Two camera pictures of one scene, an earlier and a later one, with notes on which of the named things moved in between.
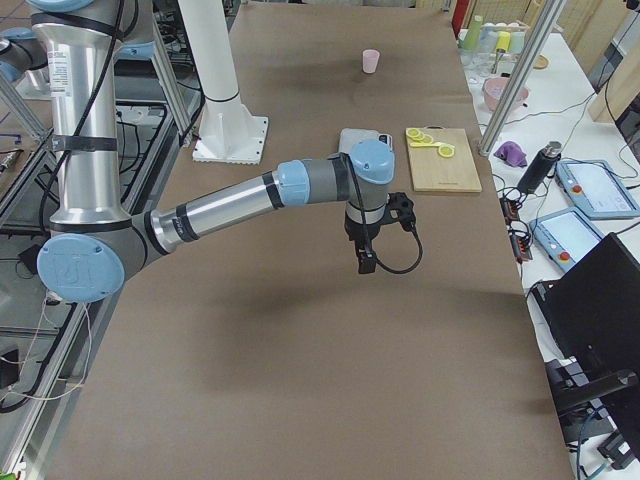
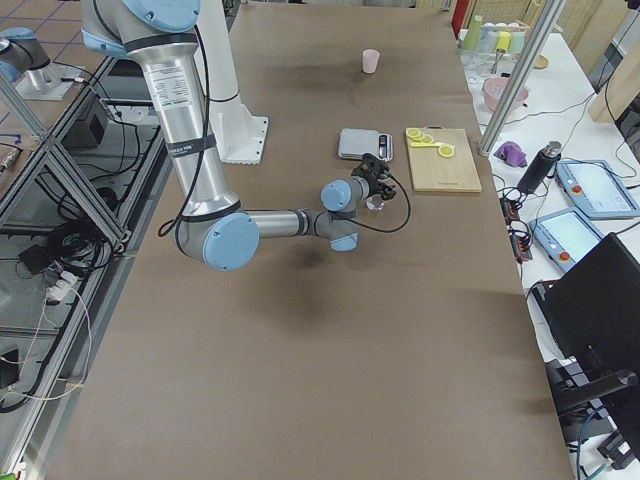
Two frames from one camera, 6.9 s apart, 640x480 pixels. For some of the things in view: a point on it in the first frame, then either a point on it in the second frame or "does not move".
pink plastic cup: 370,60 does not move
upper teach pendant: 595,190 does not move
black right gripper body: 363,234 -> 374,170
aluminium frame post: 544,24 does not move
